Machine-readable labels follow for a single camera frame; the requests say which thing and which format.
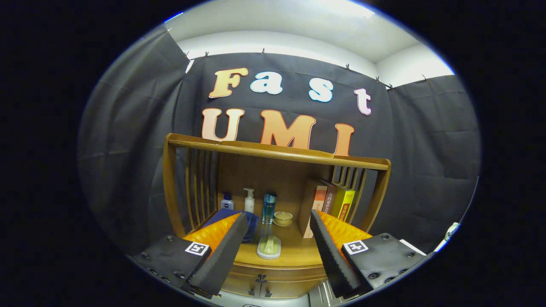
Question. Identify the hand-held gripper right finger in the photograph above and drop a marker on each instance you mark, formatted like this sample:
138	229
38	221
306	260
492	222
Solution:
332	256

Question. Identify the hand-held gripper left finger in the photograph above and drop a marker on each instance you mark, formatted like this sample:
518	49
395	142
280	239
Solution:
222	256

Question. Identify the pale green clear-wrapped pack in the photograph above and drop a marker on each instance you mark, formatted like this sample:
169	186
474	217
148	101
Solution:
268	248

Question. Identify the wooden drawer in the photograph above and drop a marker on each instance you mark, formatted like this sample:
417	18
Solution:
290	281

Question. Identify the wooden countertop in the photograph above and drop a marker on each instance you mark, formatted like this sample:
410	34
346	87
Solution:
298	251

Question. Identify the wooden cabinet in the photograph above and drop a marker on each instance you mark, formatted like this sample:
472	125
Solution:
273	170

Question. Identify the blue folded towel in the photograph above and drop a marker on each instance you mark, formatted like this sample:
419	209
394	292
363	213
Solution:
253	224

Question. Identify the small white blue-capped bottle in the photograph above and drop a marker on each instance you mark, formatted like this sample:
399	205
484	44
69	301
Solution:
227	204

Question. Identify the yellow book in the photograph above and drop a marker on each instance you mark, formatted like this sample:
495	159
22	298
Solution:
343	202

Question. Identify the brown book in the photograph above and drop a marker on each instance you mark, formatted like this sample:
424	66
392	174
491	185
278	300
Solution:
330	200

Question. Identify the white pump bottle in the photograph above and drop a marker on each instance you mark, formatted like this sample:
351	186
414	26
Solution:
249	206

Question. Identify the beige orange book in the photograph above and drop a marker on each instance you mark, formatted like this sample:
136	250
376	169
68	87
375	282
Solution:
318	200

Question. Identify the pale yellow lidded teacup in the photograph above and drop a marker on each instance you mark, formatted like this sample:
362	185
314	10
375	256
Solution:
283	218

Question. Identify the blue glass bottle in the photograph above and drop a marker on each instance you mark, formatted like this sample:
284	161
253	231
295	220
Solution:
269	209

